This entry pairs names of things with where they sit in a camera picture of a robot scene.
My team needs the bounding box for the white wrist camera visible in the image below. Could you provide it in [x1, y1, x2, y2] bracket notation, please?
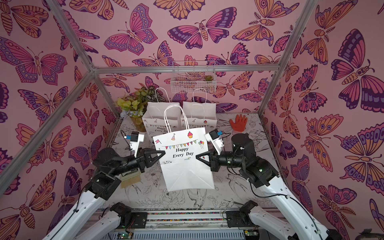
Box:
[205, 129, 225, 155]
[124, 131, 145, 157]

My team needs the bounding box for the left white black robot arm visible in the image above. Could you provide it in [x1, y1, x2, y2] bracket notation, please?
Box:
[45, 148, 166, 240]

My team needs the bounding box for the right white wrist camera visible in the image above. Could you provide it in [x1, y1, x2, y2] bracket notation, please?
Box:
[205, 129, 225, 155]

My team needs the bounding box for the potted green leafy plant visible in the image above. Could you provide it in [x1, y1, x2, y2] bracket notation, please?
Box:
[116, 88, 165, 132]

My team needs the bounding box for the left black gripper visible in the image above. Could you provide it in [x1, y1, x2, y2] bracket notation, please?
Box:
[110, 148, 164, 179]

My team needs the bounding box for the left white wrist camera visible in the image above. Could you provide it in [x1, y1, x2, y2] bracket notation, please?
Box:
[124, 131, 145, 157]

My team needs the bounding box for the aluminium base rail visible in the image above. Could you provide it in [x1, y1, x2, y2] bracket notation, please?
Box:
[59, 208, 316, 240]

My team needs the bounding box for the white wire wall basket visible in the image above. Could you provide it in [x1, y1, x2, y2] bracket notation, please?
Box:
[170, 60, 217, 94]

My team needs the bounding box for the white paper gift bag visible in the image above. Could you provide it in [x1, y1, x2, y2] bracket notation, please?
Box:
[154, 123, 215, 192]

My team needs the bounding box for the red rubber glove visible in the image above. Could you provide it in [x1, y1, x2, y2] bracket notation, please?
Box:
[229, 114, 248, 133]

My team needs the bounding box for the small plant in basket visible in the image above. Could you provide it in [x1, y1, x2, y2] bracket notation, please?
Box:
[204, 75, 214, 82]

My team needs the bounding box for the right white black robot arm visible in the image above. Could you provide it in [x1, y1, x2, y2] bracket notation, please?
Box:
[196, 130, 342, 240]

